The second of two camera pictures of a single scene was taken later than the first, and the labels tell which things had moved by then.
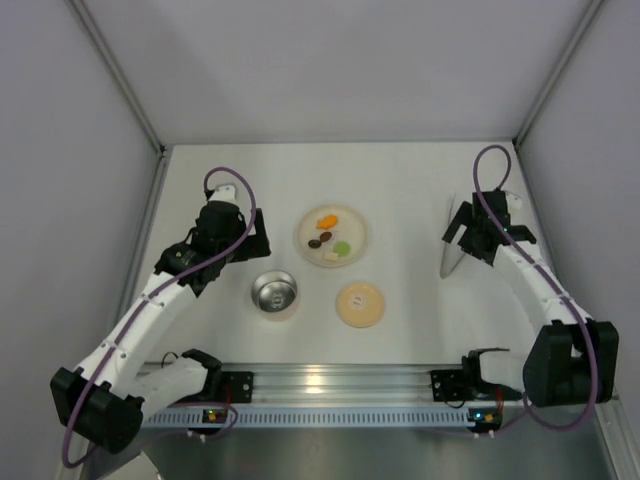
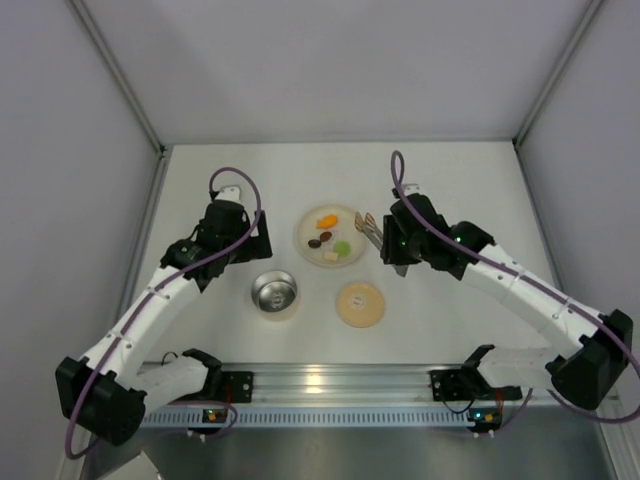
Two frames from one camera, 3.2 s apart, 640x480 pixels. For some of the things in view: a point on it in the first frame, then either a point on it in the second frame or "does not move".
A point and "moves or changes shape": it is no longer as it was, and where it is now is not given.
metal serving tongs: x=452 y=253 moves or changes shape
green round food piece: x=342 y=247 does not move
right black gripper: x=467 y=233 -> x=391 y=240
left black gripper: x=255 y=240 does not move
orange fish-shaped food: x=329 y=221 does not move
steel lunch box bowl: x=274 y=290 does not move
